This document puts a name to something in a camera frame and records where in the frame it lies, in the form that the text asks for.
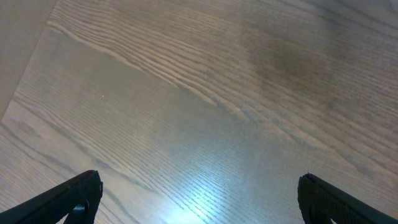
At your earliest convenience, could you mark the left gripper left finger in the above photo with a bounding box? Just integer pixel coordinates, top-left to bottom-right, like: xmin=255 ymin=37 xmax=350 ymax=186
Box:
xmin=1 ymin=170 xmax=103 ymax=224

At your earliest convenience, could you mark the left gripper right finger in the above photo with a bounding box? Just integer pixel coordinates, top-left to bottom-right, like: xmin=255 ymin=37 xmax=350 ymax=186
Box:
xmin=298 ymin=174 xmax=397 ymax=224

